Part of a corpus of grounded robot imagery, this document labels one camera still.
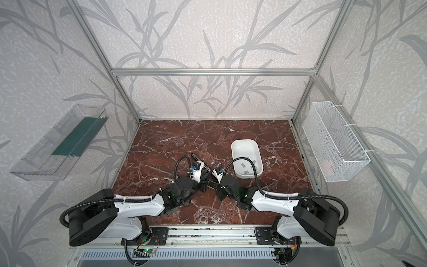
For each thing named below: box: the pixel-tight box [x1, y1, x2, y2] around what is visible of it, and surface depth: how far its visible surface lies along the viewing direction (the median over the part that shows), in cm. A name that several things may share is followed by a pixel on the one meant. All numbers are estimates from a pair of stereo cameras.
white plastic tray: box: [231, 139, 264, 180], surface depth 103 cm
